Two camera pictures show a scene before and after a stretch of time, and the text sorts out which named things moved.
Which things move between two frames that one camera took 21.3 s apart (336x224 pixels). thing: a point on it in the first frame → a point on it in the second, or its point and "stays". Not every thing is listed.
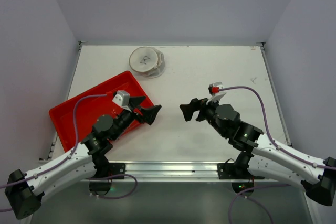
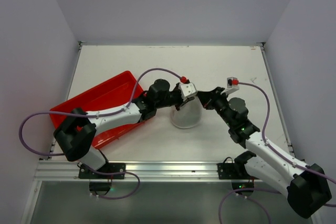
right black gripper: [200, 109] → [210, 97]
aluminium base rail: [170, 171] stays
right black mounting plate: [229, 171] stays
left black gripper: [149, 113] → [181, 102]
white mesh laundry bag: [148, 61] → [188, 115]
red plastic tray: [88, 110] stays
